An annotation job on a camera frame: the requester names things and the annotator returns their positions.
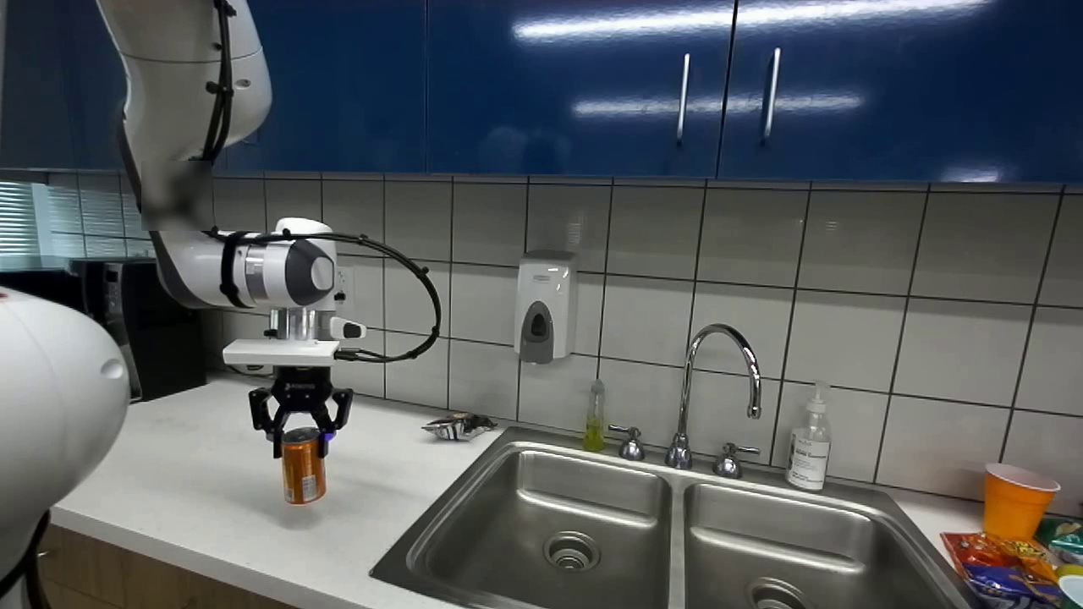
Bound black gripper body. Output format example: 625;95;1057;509
246;370;353;434

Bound chrome faucet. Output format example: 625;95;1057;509
613;322;769;476

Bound right cabinet door handle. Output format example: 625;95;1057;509
761;48;784;141

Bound green dish soap bottle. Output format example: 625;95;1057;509
583;379;606;454

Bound orange soda can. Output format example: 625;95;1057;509
281;431;324;503

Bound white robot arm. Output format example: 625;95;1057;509
0;0;337;609

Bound cabinet door handle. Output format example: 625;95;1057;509
761;48;784;141
672;55;692;145

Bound orange plastic cup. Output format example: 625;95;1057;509
981;463;1061;542

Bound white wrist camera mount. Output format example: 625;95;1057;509
223;320;366;370

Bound white pump soap bottle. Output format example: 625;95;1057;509
784;392;828;492

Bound crumpled foil wrapper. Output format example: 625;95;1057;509
425;412;489;445

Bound colourful snack bags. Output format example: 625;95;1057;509
945;519;1083;609

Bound stainless steel double sink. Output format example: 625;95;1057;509
372;431;971;609

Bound left cabinet door handle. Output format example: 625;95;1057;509
672;55;692;145

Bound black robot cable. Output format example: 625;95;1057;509
115;0;446;365

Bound white wall soap dispenser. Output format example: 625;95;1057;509
515;261;572;365

